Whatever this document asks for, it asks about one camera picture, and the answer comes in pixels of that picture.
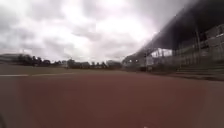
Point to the red running track surface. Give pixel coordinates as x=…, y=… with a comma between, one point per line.
x=110, y=100

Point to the row of trees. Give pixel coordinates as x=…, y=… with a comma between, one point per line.
x=66, y=62

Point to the grass field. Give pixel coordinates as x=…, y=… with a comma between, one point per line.
x=30, y=69

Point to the grandstand building with roof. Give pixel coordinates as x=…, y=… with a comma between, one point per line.
x=193, y=40

